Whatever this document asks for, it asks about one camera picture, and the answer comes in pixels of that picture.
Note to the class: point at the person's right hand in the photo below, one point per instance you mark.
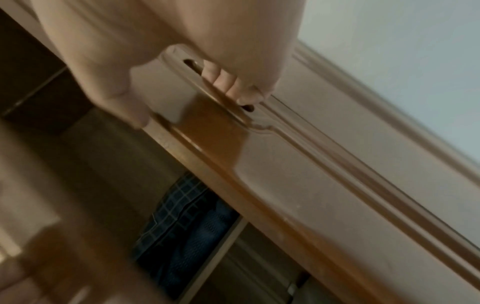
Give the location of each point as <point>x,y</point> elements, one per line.
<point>187,26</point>

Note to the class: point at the brown wooden wardrobe door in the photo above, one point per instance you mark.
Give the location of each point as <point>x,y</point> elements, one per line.
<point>300,178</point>

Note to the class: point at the brown wooden wardrobe body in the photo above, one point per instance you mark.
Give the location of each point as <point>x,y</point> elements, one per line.
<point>33,74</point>

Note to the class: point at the dark checked cloth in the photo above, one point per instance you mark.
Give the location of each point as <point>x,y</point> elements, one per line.
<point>170,207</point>

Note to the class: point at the blue knitted garment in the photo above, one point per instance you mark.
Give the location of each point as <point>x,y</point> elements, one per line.
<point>202,237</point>

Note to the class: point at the light wooden wardrobe shelf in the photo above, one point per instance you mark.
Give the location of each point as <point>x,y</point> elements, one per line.
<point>215,258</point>

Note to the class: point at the blurred brown wooden door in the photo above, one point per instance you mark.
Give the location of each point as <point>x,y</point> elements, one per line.
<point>56,222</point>

